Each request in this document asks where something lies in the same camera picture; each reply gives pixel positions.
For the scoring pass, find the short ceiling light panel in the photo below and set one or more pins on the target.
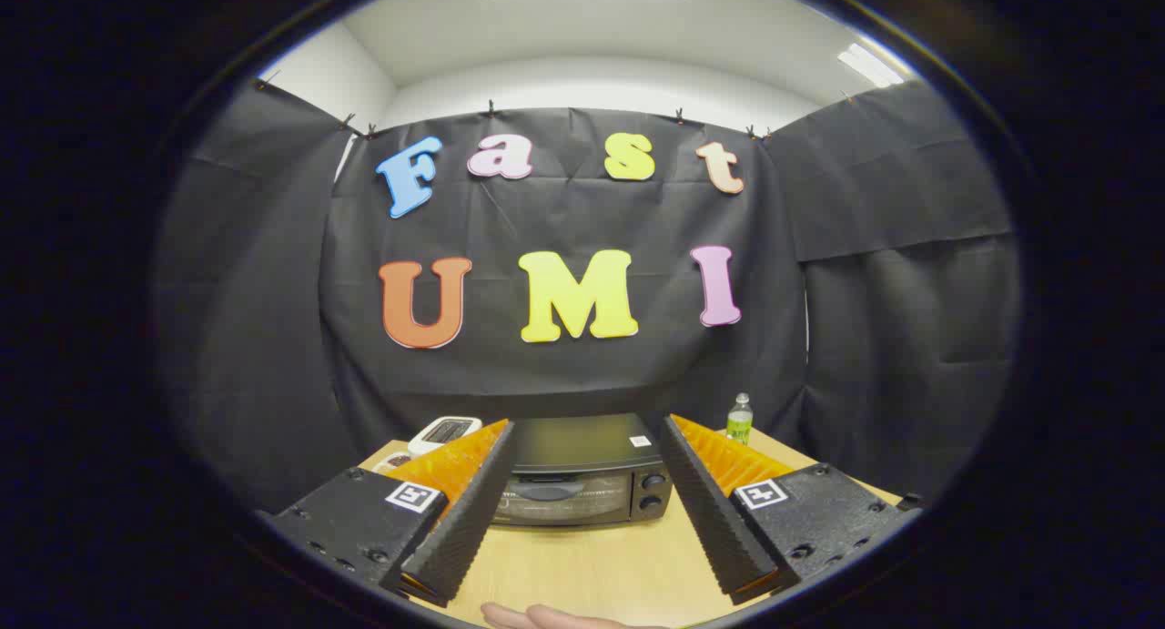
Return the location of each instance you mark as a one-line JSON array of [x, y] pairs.
[[869, 65]]

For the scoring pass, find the small white seed dish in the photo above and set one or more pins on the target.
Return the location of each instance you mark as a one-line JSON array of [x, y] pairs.
[[391, 462]]

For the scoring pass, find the green plastic bottle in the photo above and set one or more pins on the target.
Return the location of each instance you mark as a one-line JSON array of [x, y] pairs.
[[739, 421]]

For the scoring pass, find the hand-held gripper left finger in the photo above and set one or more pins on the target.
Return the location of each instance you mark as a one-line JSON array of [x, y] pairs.
[[469, 520]]

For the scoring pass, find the black toaster oven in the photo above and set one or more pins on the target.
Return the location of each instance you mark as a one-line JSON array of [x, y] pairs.
[[582, 447]]

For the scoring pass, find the white bread toaster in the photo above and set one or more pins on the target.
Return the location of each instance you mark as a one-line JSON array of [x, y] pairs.
[[441, 431]]

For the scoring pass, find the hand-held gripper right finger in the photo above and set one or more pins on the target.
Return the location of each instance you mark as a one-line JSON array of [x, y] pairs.
[[714, 520]]

